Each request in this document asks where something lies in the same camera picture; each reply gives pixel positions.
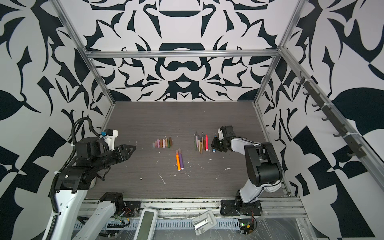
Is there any red pink highlighter pen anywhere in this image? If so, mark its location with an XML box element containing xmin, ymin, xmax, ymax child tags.
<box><xmin>205</xmin><ymin>134</ymin><xmax>209</xmax><ymax>152</ymax></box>

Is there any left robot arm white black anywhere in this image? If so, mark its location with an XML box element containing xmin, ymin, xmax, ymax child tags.
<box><xmin>43</xmin><ymin>137</ymin><xmax>137</xmax><ymax>240</ymax></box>

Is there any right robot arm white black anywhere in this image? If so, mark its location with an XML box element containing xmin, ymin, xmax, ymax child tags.
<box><xmin>211</xmin><ymin>126</ymin><xmax>284</xmax><ymax>204</ymax></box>

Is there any orange highlighter pen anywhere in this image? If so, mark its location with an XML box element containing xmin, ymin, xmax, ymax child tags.
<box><xmin>176</xmin><ymin>150</ymin><xmax>181</xmax><ymax>172</ymax></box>

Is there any white round timer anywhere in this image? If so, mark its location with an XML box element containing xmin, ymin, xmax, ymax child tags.
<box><xmin>265</xmin><ymin>181</ymin><xmax>282</xmax><ymax>193</ymax></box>

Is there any white handheld tablet device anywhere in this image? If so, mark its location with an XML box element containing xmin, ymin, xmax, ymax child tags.
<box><xmin>134</xmin><ymin>208</ymin><xmax>159</xmax><ymax>240</ymax></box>

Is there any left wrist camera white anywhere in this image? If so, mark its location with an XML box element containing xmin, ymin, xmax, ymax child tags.
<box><xmin>101</xmin><ymin>129</ymin><xmax>118</xmax><ymax>151</ymax></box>

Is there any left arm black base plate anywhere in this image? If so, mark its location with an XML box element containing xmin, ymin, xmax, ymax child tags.
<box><xmin>122</xmin><ymin>201</ymin><xmax>141</xmax><ymax>218</ymax></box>

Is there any black corrugated cable hose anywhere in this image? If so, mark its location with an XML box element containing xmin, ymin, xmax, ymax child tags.
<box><xmin>44</xmin><ymin>116</ymin><xmax>101</xmax><ymax>240</ymax></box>

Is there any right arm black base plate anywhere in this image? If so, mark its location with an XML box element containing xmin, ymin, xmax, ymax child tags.
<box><xmin>220</xmin><ymin>199</ymin><xmax>263</xmax><ymax>217</ymax></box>

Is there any aluminium frame front rail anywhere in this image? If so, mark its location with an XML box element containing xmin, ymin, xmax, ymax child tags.
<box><xmin>124</xmin><ymin>197</ymin><xmax>308</xmax><ymax>219</ymax></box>

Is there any grey metal bracket box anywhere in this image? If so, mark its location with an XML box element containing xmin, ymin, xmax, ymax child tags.
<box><xmin>192</xmin><ymin>210</ymin><xmax>218</xmax><ymax>236</ymax></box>

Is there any aluminium frame back beam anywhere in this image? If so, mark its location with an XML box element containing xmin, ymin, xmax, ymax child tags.
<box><xmin>85</xmin><ymin>50</ymin><xmax>278</xmax><ymax>59</ymax></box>

